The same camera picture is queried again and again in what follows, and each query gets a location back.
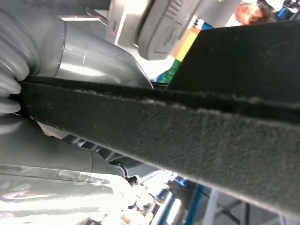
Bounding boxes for blue metal shelf rack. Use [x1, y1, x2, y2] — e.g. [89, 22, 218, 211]
[156, 176, 205, 225]

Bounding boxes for green plastic crate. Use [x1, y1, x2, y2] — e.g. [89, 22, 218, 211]
[156, 59, 182, 84]

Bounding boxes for black engine cover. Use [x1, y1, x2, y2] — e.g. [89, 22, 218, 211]
[138, 0, 242, 61]

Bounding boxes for cardboard box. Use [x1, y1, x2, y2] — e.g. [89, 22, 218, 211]
[171, 26, 201, 62]

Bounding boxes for person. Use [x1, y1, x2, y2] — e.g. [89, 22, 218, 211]
[226, 1, 274, 27]

